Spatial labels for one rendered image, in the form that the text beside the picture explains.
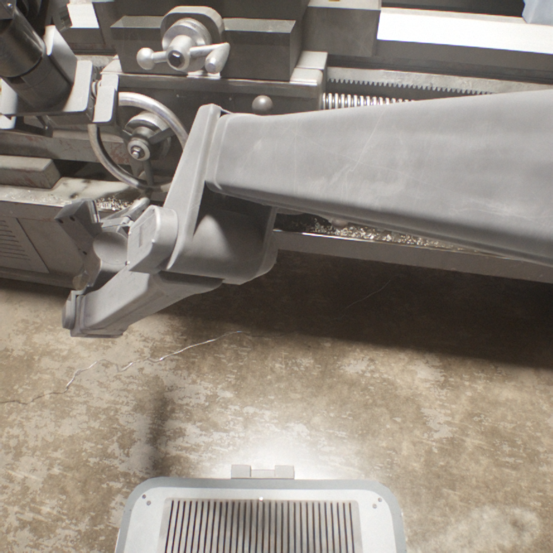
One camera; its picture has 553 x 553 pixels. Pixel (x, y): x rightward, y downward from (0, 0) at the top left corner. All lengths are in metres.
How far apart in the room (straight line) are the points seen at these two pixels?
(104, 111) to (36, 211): 0.71
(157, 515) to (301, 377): 0.57
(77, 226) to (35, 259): 0.91
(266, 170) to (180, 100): 0.58
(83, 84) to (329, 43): 0.48
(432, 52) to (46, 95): 0.65
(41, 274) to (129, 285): 1.20
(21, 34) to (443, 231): 0.42
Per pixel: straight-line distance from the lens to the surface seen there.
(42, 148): 1.33
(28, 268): 1.68
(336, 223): 0.82
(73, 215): 0.69
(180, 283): 0.37
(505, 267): 1.02
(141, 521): 0.89
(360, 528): 0.86
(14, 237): 1.56
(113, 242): 0.65
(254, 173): 0.26
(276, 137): 0.25
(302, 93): 0.75
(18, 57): 0.49
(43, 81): 0.52
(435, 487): 1.19
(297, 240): 0.95
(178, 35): 0.70
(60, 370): 1.41
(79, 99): 0.53
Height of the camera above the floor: 1.10
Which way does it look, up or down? 49 degrees down
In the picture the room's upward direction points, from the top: 1 degrees counter-clockwise
